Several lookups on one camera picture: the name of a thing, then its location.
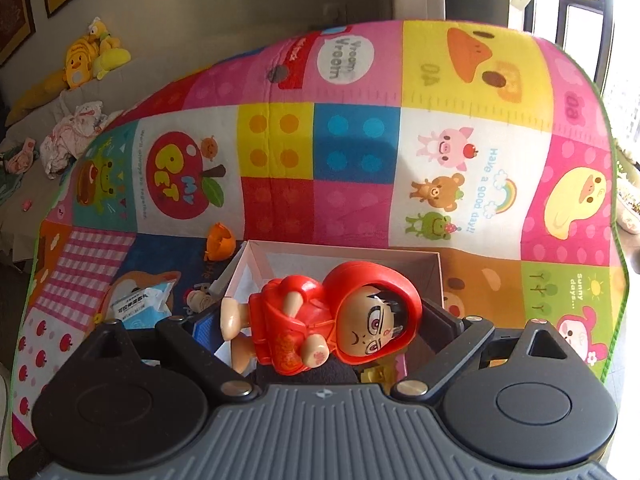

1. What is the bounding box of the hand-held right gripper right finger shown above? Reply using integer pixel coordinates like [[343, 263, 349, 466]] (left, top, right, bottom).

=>
[[391, 299, 574, 400]]

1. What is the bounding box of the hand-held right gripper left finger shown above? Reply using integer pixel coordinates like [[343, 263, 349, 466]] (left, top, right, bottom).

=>
[[94, 306, 257, 402]]

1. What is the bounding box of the blue white tissue packet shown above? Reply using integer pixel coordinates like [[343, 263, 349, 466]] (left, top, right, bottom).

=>
[[99, 279, 177, 329]]

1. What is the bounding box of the red hooded figurine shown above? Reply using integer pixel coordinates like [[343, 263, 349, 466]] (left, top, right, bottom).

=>
[[220, 260, 424, 377]]

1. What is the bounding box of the yellow and pink toy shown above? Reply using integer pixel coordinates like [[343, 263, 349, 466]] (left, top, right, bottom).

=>
[[362, 365, 397, 389]]

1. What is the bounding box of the orange plastic toy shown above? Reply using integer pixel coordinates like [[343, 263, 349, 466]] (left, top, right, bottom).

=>
[[203, 222, 237, 261]]

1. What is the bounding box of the black plush toy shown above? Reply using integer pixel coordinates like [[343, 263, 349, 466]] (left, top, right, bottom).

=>
[[240, 359, 362, 389]]

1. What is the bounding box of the pink cardboard box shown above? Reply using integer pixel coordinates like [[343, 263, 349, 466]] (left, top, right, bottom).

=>
[[215, 240, 447, 391]]

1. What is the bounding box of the small wooden doll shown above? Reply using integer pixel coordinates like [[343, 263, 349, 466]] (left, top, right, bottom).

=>
[[182, 290, 222, 319]]

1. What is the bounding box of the colourful patchwork play mat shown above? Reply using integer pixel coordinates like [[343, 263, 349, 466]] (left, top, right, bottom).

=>
[[10, 19, 632, 461]]

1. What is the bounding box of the beige sofa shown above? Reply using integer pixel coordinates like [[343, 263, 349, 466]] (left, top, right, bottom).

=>
[[0, 75, 131, 266]]

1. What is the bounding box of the pink white cloth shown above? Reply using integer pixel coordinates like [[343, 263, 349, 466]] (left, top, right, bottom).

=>
[[40, 100, 109, 181]]

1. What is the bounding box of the pink baby doll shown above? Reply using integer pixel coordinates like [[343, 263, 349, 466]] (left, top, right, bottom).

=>
[[5, 137, 39, 176]]

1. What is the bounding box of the yellow long cushion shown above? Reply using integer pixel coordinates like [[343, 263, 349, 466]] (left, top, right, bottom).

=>
[[5, 67, 69, 126]]

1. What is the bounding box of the pale yellow plush toy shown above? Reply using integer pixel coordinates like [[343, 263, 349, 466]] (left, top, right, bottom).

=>
[[89, 16, 133, 81]]

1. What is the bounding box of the yellow striped plush toy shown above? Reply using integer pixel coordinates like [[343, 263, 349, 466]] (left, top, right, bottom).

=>
[[62, 35, 109, 92]]

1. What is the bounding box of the window frame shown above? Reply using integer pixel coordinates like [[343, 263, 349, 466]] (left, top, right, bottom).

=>
[[510, 0, 640, 111]]

